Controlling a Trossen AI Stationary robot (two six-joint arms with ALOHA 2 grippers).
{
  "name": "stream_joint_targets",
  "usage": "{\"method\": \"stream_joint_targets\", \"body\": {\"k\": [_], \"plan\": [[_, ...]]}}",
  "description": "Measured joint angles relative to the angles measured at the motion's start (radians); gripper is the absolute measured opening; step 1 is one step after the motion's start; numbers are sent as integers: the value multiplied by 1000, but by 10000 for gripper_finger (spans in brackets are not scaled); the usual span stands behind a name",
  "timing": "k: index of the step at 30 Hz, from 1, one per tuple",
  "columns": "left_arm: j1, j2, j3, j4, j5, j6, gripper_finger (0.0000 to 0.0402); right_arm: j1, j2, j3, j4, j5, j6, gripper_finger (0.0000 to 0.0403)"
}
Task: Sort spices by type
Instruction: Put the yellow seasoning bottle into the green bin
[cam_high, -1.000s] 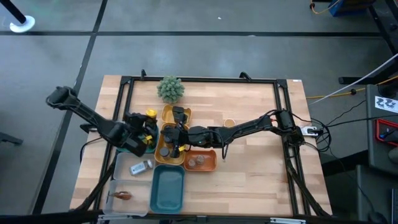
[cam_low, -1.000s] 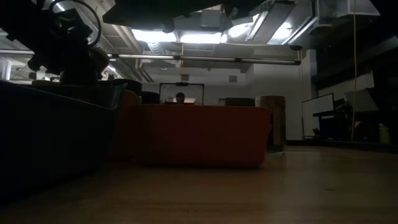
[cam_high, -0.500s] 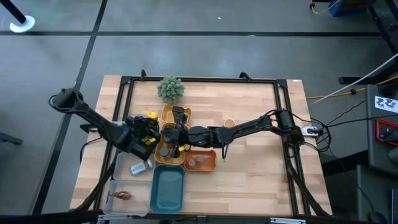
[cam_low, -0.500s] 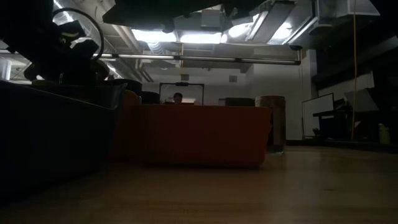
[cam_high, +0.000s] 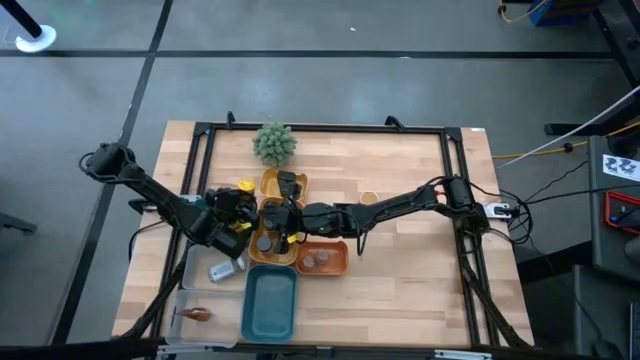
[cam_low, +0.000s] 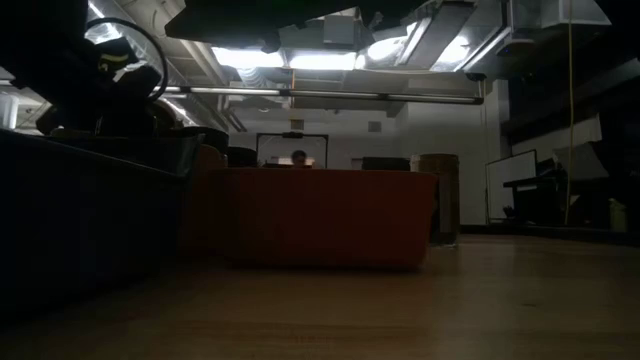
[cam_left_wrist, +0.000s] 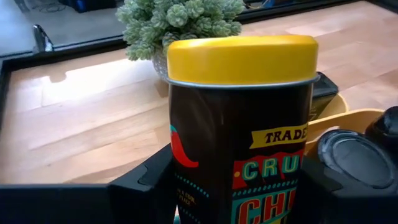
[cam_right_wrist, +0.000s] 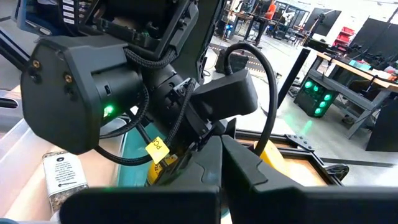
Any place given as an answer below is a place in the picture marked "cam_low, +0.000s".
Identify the orange plastic bin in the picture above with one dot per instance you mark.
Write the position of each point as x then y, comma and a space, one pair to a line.
325, 220

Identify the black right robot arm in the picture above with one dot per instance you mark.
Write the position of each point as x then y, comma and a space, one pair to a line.
250, 17

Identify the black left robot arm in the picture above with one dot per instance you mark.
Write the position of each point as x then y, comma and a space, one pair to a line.
40, 50

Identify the white cylinder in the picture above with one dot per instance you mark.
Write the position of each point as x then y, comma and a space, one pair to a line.
9, 111

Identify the dark blue plastic bin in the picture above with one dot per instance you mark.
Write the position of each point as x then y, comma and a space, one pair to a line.
75, 225

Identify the long horizontal metal bar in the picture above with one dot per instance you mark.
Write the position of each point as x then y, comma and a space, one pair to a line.
240, 92

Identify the large yellow plastic bin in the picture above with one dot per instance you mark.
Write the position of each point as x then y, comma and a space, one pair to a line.
200, 215

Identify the dark rounded object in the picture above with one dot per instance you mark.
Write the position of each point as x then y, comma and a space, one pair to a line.
243, 157

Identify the bright ceiling light panel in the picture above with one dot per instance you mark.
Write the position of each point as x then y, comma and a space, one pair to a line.
322, 61
247, 57

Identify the person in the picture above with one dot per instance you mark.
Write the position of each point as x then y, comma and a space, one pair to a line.
299, 158

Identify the bright monitor screen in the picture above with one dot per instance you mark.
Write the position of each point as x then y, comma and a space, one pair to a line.
312, 161

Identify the grey ceiling box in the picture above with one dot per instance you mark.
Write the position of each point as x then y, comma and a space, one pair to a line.
339, 31

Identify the dark low box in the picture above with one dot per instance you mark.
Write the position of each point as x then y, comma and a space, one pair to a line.
387, 163

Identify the whiteboard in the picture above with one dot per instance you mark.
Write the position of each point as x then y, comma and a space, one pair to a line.
512, 182

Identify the black desk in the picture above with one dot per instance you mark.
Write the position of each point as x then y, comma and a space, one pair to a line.
535, 200

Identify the white ceiling box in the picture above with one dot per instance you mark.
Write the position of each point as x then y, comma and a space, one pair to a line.
560, 12

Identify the grey fabric cover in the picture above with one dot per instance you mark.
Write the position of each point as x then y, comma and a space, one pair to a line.
580, 162

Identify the green bottle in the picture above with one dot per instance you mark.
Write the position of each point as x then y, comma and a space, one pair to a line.
617, 215

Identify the black background frame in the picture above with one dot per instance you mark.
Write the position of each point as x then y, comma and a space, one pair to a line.
292, 135

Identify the square wall vent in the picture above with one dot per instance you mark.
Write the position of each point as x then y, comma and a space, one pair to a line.
374, 126

